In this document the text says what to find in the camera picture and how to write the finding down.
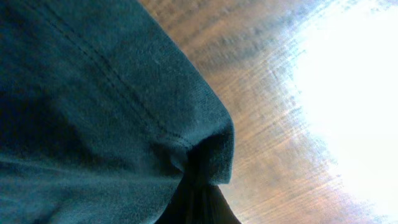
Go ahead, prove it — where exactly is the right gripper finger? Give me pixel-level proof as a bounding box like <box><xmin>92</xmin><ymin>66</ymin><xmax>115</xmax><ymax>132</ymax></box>
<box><xmin>155</xmin><ymin>136</ymin><xmax>240</xmax><ymax>224</ymax></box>

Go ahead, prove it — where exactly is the dark green t-shirt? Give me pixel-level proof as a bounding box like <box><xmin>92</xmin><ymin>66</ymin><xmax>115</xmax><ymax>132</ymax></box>
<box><xmin>1</xmin><ymin>0</ymin><xmax>234</xmax><ymax>223</ymax></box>

